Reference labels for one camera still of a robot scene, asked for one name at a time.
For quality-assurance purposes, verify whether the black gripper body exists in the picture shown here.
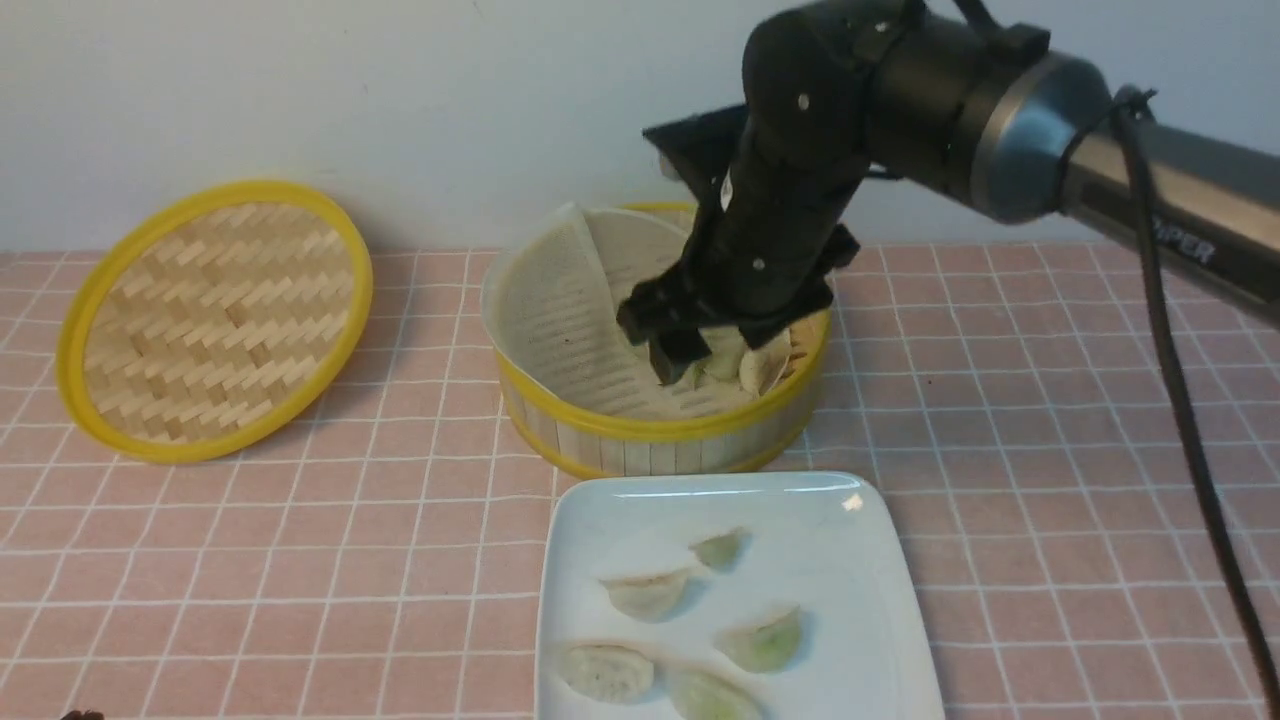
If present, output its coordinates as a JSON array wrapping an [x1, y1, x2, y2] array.
[[617, 91, 869, 348]]

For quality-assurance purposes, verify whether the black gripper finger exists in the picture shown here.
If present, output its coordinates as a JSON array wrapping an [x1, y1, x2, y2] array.
[[649, 334, 712, 386]]

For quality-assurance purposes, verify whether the small green dumpling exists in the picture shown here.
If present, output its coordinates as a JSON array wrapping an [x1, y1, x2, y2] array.
[[687, 527, 751, 573]]

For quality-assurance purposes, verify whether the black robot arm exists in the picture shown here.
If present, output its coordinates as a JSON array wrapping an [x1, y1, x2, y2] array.
[[616, 1, 1279, 386]]

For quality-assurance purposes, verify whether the white square plate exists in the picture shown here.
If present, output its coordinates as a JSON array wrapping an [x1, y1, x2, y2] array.
[[534, 471, 945, 719]]

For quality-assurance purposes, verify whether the pale dumpling on plate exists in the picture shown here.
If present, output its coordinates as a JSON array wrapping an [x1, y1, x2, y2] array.
[[599, 569, 692, 623]]

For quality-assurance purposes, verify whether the green dumpling on plate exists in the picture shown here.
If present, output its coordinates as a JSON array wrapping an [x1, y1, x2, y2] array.
[[713, 607, 805, 674]]

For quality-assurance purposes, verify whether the speckled dumpling on plate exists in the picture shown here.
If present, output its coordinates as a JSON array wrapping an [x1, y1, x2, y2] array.
[[557, 644, 657, 705]]

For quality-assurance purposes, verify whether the green dumpling at plate edge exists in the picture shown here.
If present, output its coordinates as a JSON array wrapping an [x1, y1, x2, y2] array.
[[667, 667, 765, 720]]

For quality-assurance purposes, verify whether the green dumpling centre steamer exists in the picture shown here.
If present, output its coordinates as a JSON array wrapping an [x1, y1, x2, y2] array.
[[699, 328, 748, 384]]

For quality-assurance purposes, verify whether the beige dumpling in steamer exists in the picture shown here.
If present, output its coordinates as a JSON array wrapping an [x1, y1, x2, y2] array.
[[739, 331, 792, 397]]

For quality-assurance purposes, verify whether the yellow rimmed bamboo steamer basket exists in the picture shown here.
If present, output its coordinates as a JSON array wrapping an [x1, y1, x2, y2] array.
[[481, 202, 832, 479]]

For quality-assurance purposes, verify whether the white steamer liner cloth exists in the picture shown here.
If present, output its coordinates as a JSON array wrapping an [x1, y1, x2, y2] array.
[[483, 202, 759, 421]]

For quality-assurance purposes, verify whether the yellow rimmed bamboo steamer lid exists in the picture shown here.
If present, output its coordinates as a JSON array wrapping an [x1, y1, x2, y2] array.
[[55, 179, 374, 464]]

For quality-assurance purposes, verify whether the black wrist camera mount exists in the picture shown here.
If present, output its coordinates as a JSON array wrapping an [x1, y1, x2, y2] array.
[[643, 104, 749, 205]]

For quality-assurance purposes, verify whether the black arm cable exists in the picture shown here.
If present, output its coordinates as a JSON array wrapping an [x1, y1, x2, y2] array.
[[1108, 86, 1280, 720]]

